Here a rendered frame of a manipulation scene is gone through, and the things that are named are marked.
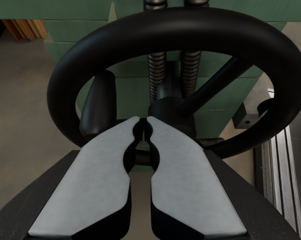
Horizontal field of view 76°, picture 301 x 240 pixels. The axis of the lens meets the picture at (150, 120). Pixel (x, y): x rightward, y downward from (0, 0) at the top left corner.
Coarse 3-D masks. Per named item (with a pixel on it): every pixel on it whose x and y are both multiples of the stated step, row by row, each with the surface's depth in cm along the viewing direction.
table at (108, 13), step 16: (0, 0) 28; (16, 0) 28; (32, 0) 29; (48, 0) 29; (64, 0) 29; (80, 0) 29; (96, 0) 29; (112, 0) 29; (256, 0) 29; (272, 0) 29; (288, 0) 29; (0, 16) 30; (16, 16) 30; (32, 16) 30; (48, 16) 31; (64, 16) 31; (80, 16) 31; (96, 16) 31; (112, 16) 27; (256, 16) 31; (272, 16) 31; (288, 16) 31
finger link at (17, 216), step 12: (72, 156) 8; (60, 168) 8; (36, 180) 7; (48, 180) 7; (60, 180) 7; (24, 192) 7; (36, 192) 7; (48, 192) 7; (12, 204) 6; (24, 204) 6; (36, 204) 6; (0, 216) 6; (12, 216) 6; (24, 216) 6; (36, 216) 6; (0, 228) 6; (12, 228) 6; (24, 228) 6
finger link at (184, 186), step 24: (144, 120) 12; (168, 144) 9; (192, 144) 9; (168, 168) 8; (192, 168) 8; (168, 192) 7; (192, 192) 7; (216, 192) 7; (168, 216) 6; (192, 216) 6; (216, 216) 6
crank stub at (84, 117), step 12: (108, 72) 15; (96, 84) 14; (108, 84) 14; (96, 96) 13; (108, 96) 14; (84, 108) 13; (96, 108) 13; (108, 108) 13; (84, 120) 13; (96, 120) 12; (108, 120) 13; (84, 132) 13; (96, 132) 12
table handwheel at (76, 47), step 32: (96, 32) 14; (128, 32) 13; (160, 32) 12; (192, 32) 12; (224, 32) 12; (256, 32) 13; (64, 64) 15; (96, 64) 14; (224, 64) 17; (256, 64) 15; (288, 64) 15; (64, 96) 18; (160, 96) 25; (192, 96) 20; (288, 96) 18; (64, 128) 23; (192, 128) 22; (256, 128) 26
